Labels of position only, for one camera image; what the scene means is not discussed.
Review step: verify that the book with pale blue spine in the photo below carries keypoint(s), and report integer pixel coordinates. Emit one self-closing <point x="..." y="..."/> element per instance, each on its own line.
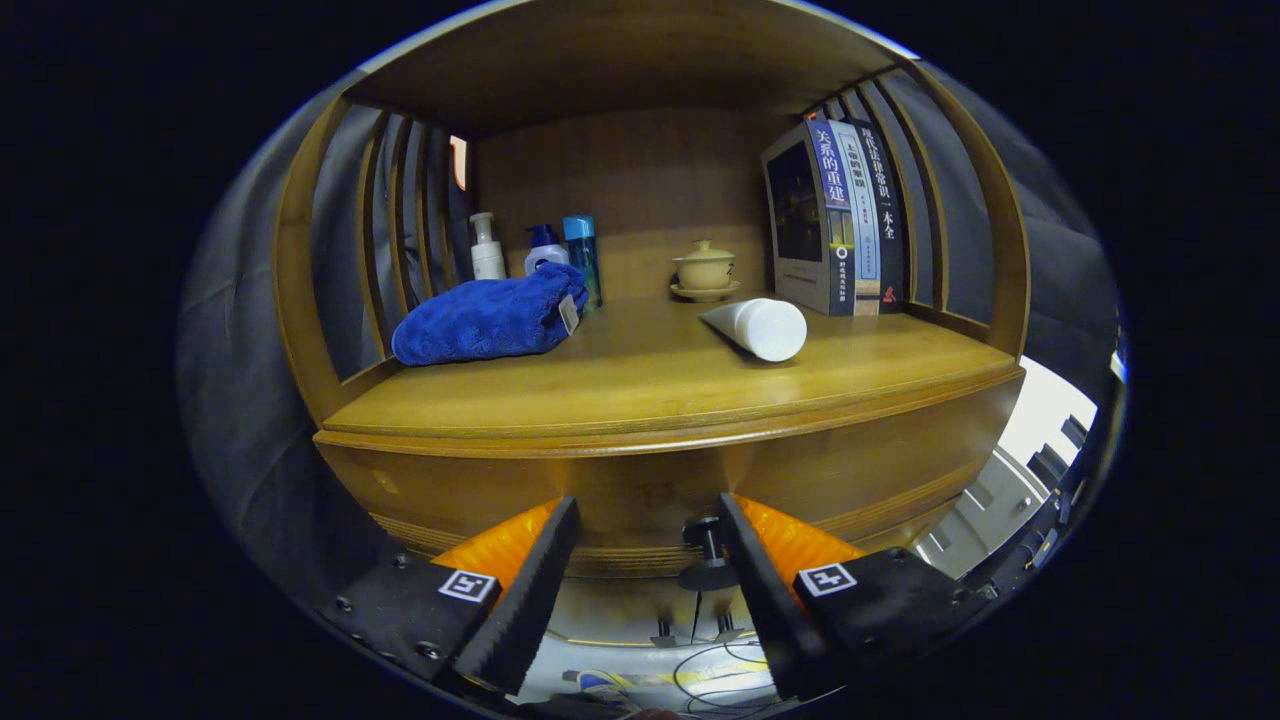
<point x="863" y="220"/>

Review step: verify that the white pump bottle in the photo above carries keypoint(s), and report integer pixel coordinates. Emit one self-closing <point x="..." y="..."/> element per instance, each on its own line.
<point x="487" y="260"/>

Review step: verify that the black block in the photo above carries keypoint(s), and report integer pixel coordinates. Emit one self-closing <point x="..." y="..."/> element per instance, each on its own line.
<point x="1047" y="468"/>
<point x="1075" y="432"/>

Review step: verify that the wooden cabinet door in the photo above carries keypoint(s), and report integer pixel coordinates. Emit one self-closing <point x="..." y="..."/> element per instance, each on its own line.
<point x="620" y="610"/>
<point x="728" y="612"/>

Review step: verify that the wooden drawer with black knob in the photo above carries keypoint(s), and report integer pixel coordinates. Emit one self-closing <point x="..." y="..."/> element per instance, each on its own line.
<point x="640" y="490"/>

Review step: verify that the white tube with green print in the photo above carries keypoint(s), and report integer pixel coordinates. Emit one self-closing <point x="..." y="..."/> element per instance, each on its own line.
<point x="765" y="328"/>

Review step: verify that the wooden countertop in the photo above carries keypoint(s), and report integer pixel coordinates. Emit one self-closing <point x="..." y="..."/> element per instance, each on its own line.
<point x="650" y="380"/>

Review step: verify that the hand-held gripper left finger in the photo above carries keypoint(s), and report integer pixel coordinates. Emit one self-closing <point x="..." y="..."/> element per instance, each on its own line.
<point x="525" y="600"/>

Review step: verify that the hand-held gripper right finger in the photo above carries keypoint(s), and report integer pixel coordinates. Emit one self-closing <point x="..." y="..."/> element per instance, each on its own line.
<point x="765" y="600"/>

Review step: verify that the book with black spine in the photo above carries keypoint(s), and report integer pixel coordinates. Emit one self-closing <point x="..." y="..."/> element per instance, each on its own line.
<point x="888" y="220"/>

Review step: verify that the teal blue bottle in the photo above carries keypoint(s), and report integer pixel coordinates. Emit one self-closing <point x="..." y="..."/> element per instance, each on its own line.
<point x="583" y="255"/>

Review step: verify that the wooden cabinet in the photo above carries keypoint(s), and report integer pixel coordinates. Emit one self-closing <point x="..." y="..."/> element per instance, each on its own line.
<point x="620" y="60"/>

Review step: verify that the blue folded towel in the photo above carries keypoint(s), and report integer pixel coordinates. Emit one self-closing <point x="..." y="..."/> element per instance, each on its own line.
<point x="480" y="320"/>

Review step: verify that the white bottle with blue cap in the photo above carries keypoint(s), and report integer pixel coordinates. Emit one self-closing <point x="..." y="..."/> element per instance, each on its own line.
<point x="545" y="258"/>

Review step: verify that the beige lidded teacup with saucer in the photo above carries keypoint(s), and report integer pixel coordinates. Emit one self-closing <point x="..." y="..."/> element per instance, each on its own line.
<point x="705" y="272"/>

